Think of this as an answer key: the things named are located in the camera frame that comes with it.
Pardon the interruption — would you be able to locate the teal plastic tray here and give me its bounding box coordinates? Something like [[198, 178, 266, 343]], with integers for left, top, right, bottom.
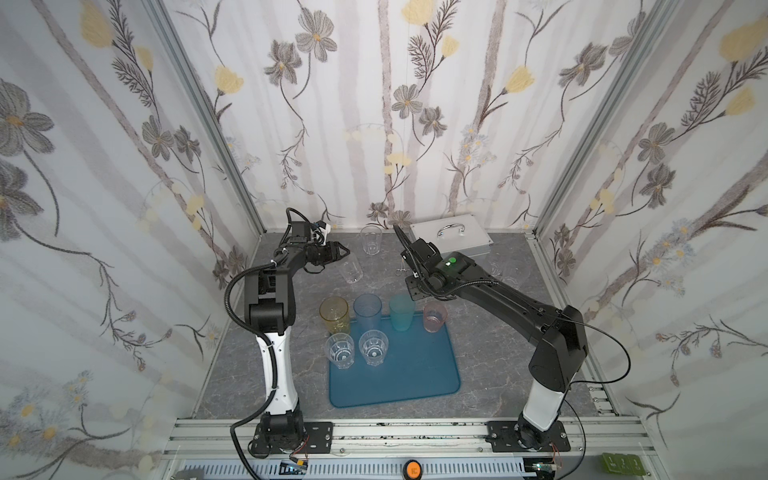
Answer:
[[328, 311, 461, 408]]

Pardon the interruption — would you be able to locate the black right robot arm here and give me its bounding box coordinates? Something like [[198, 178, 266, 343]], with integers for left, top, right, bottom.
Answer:
[[395, 229, 588, 450]]

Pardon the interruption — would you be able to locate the green circuit board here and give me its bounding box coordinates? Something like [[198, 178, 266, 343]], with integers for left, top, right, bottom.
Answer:
[[600, 452, 648, 477]]

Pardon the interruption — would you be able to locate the orange black knob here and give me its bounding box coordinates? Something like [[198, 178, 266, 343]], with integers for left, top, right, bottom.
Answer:
[[402, 459, 423, 480]]

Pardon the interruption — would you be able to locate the black corrugated cable conduit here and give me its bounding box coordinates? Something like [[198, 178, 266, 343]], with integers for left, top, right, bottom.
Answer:
[[223, 263, 280, 480]]

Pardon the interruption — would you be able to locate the teal plastic cup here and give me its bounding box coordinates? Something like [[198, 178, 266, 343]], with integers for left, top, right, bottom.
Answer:
[[389, 293, 415, 332]]

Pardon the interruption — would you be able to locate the silver aluminium first aid case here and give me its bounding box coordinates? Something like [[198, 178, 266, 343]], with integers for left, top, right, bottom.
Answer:
[[411, 214, 493, 258]]

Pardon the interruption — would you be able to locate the blue plastic cup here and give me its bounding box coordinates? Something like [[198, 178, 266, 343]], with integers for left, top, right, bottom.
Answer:
[[353, 293, 383, 333]]

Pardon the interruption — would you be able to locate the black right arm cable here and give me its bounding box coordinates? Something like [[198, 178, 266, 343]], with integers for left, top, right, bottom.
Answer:
[[557, 320, 632, 480]]

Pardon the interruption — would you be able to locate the clear faceted glass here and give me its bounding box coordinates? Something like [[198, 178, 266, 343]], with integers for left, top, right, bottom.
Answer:
[[358, 330, 389, 367], [324, 333, 355, 370], [360, 225, 383, 256]]

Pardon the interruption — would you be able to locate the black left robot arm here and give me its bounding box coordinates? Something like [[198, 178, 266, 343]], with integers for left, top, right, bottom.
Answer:
[[243, 220, 349, 451]]

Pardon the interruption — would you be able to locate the pink plastic cup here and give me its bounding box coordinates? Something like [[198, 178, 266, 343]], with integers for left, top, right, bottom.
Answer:
[[423, 301, 448, 333]]

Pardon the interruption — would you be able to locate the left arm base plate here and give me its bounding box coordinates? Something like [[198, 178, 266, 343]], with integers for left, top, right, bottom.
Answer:
[[247, 421, 334, 458]]

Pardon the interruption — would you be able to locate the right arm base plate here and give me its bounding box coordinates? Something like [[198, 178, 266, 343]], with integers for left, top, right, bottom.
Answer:
[[485, 420, 571, 453]]

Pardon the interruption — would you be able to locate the yellow plastic cup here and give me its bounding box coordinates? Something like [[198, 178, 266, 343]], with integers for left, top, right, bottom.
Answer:
[[319, 296, 350, 335]]

